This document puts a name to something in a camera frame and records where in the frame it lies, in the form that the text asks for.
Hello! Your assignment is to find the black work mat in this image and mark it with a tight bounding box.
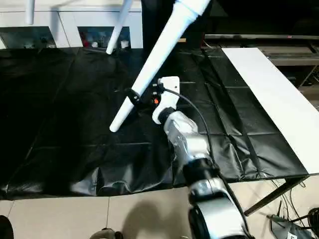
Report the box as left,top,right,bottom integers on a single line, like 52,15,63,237
0,46,309,200

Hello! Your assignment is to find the white cabinet with glass doors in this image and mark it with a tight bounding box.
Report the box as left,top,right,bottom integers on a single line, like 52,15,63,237
0,6,145,50

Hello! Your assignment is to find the white flat board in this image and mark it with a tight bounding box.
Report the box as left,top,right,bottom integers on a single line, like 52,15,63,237
221,47,319,175

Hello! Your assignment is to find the black metal stand leg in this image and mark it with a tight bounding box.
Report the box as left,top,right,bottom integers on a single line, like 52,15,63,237
244,174,313,217

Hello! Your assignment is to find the black object with white label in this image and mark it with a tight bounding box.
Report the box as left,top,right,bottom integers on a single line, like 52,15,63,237
267,213,309,239

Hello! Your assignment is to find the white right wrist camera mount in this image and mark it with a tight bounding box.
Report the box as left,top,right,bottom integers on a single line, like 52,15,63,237
152,76,180,124

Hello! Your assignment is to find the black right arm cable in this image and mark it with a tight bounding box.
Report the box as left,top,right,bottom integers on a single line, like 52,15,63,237
161,86,250,236

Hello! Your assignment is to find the black coiled cable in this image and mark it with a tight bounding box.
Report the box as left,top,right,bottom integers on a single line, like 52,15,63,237
308,208,319,230

